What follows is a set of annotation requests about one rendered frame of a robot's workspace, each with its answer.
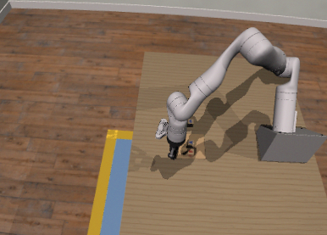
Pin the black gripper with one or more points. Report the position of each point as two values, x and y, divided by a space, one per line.
172 149

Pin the tan square mat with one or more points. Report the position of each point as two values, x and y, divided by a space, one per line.
199 148

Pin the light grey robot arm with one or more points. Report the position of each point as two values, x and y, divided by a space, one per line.
257 50

